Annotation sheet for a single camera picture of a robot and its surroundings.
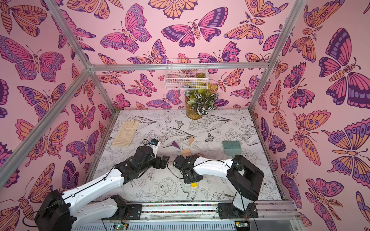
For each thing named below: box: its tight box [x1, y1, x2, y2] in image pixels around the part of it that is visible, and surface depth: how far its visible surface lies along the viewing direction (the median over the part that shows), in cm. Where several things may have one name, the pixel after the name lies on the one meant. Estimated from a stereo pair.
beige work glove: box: [111, 118, 140, 147], surface depth 108 cm
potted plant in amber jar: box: [184, 89, 220, 120], surface depth 100 cm
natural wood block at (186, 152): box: [181, 148, 192, 158], surface depth 97 cm
